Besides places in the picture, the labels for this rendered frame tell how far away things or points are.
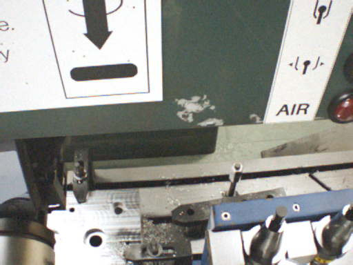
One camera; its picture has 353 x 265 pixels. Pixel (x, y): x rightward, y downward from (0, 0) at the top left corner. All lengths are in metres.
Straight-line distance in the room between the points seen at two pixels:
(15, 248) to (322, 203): 0.45
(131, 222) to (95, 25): 0.72
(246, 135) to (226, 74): 1.32
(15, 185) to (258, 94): 0.25
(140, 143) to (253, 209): 0.76
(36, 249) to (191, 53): 0.25
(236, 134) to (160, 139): 0.32
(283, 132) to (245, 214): 0.97
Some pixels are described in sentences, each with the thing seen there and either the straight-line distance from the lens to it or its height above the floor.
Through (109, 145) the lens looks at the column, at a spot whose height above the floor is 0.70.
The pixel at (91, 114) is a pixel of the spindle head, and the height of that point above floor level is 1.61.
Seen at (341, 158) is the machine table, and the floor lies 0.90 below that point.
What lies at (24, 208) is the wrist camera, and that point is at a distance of 0.40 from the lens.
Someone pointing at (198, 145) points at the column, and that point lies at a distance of 1.36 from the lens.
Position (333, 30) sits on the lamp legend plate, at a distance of 0.20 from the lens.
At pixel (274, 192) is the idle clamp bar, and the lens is 0.96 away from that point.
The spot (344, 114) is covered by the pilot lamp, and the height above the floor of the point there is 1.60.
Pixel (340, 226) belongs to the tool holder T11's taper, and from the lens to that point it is 0.59.
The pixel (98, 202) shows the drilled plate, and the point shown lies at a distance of 0.90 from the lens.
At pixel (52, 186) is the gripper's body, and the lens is 0.43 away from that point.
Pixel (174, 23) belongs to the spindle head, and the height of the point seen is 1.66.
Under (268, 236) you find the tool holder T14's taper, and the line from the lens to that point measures 0.55.
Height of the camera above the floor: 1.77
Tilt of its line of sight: 51 degrees down
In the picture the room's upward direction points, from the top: 1 degrees clockwise
